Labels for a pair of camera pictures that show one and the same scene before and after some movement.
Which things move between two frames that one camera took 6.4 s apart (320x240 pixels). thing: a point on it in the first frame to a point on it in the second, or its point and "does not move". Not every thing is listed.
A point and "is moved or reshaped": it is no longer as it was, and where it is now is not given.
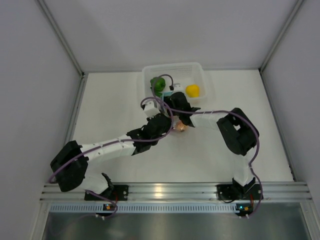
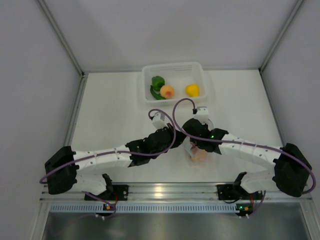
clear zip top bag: (177, 123) to (196, 154)
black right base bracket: (235, 192) does not move
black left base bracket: (114, 193) does not move
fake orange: (180, 126) is moved or reshaped
